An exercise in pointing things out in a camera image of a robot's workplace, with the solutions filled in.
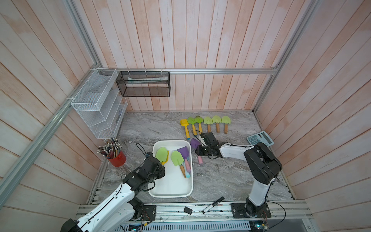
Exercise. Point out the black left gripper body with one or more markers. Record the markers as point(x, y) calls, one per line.
point(159, 173)

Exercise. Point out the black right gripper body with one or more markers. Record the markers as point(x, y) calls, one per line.
point(204, 151)

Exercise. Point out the large green shovel blade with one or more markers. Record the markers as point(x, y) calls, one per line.
point(161, 154)

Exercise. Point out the white plastic storage box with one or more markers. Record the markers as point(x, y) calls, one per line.
point(173, 184)

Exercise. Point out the green shovel wooden handle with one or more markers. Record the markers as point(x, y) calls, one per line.
point(208, 121)
point(217, 120)
point(226, 120)

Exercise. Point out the green shovel orange handle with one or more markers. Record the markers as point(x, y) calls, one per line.
point(199, 120)

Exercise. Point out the green shovel yellow handle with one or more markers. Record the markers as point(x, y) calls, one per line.
point(191, 121)

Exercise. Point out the yellow square shovel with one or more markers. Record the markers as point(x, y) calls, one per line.
point(185, 124)

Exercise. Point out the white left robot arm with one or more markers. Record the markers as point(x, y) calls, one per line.
point(122, 205)

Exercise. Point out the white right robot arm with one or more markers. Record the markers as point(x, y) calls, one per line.
point(262, 163)

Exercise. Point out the red pencil cup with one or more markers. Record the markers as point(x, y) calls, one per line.
point(119, 160)

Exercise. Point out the light blue calculator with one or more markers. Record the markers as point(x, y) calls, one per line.
point(261, 137)

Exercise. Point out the black marker pen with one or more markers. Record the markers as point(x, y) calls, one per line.
point(209, 207)

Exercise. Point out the small black square block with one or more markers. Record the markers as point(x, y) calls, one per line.
point(188, 210)

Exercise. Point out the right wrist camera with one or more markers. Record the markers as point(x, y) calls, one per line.
point(201, 140)

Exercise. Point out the green trowel wooden handle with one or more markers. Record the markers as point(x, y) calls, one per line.
point(178, 160)

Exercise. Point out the purple shovel pink handle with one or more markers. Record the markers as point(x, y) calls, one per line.
point(185, 154)

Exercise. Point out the white wire mesh shelf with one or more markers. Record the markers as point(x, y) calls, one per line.
point(100, 104)

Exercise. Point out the black wire mesh basket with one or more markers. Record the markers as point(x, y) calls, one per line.
point(144, 83)

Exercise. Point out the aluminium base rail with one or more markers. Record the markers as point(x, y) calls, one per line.
point(171, 217)

